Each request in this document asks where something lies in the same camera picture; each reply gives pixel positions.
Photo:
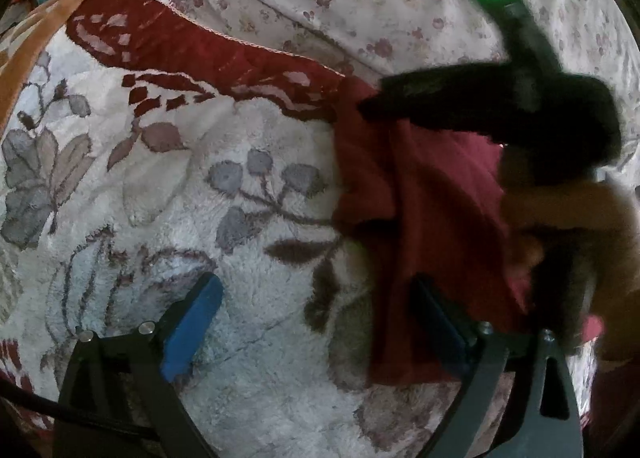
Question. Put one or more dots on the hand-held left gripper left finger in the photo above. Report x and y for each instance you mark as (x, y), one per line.
(192, 328)

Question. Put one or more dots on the floral fleece blanket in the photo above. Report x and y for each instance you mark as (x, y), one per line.
(225, 188)

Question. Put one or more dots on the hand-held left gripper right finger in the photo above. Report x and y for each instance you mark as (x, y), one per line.
(440, 328)

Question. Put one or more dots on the dark red sweatshirt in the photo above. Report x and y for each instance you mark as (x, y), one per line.
(425, 188)

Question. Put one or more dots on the person's right hand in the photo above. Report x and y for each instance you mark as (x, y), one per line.
(575, 208)

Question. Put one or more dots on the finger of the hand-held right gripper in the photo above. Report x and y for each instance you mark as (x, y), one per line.
(425, 97)

